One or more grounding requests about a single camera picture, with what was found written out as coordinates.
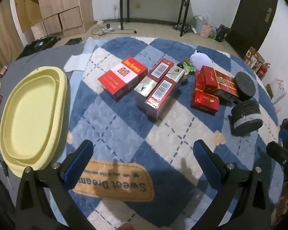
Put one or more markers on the wall socket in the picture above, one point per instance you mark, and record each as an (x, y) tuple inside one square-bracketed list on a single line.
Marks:
[(137, 5)]

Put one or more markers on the silver drink can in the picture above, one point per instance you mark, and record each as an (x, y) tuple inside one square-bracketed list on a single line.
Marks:
[(181, 65)]

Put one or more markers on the white cloth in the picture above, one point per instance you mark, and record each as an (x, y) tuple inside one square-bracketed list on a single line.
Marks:
[(79, 57)]

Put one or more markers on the printed cardboard box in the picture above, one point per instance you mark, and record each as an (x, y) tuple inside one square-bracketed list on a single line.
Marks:
[(253, 58)]

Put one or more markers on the blue checkered blanket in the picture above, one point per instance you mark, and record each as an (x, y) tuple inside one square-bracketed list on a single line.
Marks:
[(124, 129)]

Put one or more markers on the black flat box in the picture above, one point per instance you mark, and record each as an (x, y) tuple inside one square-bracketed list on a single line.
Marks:
[(74, 41)]

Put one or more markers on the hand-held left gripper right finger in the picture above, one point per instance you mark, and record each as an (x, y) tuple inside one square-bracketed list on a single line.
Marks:
[(207, 163)]

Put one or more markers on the pale purple plush ball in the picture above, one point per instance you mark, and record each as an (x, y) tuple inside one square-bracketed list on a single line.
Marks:
[(201, 60)]

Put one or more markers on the red white cigarette carton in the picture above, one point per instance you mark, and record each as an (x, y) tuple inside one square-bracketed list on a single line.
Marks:
[(122, 76)]

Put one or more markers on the black bag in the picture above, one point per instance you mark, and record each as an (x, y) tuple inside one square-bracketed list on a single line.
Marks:
[(222, 33)]

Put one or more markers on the white power strip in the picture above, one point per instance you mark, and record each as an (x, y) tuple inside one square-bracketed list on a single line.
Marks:
[(108, 29)]

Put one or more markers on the white paper bag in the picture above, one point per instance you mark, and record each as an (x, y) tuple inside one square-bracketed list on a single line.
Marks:
[(277, 91)]

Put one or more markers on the dark patterned cloth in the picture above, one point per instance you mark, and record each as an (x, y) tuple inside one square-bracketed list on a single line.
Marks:
[(184, 28)]

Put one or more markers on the wooden cabinet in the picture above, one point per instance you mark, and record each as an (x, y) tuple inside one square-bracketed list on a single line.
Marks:
[(57, 0)]

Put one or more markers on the beige curtain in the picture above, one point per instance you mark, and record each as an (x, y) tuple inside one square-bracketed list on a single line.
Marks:
[(4, 36)]

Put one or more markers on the white plastic bag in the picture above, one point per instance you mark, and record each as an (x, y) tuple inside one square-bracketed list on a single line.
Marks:
[(197, 21)]

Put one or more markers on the red canister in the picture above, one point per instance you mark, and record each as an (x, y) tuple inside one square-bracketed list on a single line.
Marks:
[(262, 73)]

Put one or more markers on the black sponge roll grey band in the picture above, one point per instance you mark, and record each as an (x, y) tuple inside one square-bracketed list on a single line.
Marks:
[(246, 115)]

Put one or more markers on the dark brown door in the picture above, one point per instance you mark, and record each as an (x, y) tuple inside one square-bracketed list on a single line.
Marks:
[(252, 12)]

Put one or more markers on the yellow oval basin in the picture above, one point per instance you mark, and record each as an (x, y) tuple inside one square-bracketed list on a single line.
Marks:
[(31, 115)]

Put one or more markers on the grey bed sheet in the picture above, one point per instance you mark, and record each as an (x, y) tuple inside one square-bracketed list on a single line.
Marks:
[(45, 57)]

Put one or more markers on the red silver cigarette carton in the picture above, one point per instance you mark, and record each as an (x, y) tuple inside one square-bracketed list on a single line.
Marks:
[(162, 89), (162, 68)]

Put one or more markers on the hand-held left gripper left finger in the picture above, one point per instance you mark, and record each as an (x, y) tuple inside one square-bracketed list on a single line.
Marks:
[(79, 165)]

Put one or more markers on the pink paper bag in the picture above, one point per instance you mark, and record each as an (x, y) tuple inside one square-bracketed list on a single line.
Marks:
[(206, 30)]

